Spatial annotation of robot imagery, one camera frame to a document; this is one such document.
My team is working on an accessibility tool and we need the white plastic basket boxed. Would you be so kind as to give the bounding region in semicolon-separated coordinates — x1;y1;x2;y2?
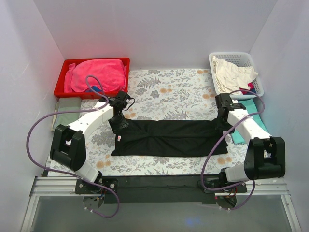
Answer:
209;52;264;101

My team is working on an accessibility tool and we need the floral table mat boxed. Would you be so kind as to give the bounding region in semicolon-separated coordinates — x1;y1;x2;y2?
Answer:
86;69;247;175

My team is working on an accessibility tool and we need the cream crumpled shirt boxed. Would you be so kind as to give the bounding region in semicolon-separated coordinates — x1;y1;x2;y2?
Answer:
211;56;258;93

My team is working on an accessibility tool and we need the blue cloth in bin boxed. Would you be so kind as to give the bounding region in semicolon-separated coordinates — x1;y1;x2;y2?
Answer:
85;86;102;92

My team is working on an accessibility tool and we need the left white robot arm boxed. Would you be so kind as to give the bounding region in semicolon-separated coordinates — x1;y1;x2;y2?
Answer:
50;91;135;185

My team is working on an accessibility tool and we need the grey green folded shirt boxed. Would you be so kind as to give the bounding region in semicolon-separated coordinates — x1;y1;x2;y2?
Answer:
51;97;82;132

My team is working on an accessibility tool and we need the red plastic bin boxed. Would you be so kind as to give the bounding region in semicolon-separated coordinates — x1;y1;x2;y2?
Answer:
54;58;130;99

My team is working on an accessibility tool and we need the aluminium rail frame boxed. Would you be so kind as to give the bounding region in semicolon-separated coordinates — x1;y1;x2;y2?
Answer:
21;176;301;232

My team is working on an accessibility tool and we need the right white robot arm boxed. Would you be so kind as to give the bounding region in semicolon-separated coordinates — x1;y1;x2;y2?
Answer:
215;93;286;186

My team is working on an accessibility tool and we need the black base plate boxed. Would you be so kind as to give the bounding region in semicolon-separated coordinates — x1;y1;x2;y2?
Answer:
74;175;249;205

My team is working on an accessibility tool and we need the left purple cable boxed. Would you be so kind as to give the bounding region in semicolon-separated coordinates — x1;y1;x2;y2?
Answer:
26;75;121;219

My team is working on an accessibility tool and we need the magenta cloth in basket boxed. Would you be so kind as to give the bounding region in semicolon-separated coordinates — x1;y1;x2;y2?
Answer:
240;83;256;95

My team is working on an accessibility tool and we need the black t shirt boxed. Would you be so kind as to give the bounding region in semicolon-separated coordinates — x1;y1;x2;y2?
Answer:
112;119;227;158

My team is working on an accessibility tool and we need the pink towel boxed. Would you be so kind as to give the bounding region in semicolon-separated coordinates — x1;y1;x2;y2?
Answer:
64;59;126;93

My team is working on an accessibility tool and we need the teal folded shirt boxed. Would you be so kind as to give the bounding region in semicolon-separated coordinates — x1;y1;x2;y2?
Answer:
230;99;268;144

